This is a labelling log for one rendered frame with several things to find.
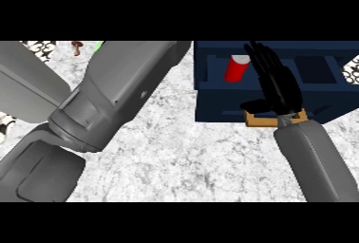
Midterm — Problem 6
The small green object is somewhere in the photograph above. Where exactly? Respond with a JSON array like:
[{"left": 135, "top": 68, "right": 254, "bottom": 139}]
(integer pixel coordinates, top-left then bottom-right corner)
[{"left": 92, "top": 40, "right": 105, "bottom": 54}]

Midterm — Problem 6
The tan wooden drawer handle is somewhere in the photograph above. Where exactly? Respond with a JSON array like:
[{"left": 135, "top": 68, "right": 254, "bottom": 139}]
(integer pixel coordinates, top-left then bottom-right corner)
[{"left": 244, "top": 108, "right": 310, "bottom": 128}]

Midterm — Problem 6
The small brown object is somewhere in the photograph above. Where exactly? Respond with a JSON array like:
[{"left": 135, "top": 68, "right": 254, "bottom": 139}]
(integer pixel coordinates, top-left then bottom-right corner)
[{"left": 70, "top": 40, "right": 86, "bottom": 58}]

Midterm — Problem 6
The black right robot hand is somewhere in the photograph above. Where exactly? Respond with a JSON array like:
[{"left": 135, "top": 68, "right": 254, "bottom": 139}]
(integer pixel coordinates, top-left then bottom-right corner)
[{"left": 238, "top": 40, "right": 306, "bottom": 117}]

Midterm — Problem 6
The red can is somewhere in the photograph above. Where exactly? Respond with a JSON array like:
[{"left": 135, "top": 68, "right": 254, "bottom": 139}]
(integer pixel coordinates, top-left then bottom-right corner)
[{"left": 223, "top": 54, "right": 253, "bottom": 84}]

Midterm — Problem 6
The navy blue drawer front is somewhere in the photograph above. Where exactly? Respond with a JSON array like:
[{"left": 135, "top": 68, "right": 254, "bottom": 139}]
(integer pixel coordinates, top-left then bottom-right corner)
[{"left": 194, "top": 89, "right": 359, "bottom": 125}]

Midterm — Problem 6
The navy blue drawer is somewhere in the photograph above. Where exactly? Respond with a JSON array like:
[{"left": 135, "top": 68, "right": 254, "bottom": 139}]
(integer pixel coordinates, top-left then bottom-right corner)
[
  {"left": 192, "top": 40, "right": 359, "bottom": 125},
  {"left": 194, "top": 89, "right": 359, "bottom": 125}
]

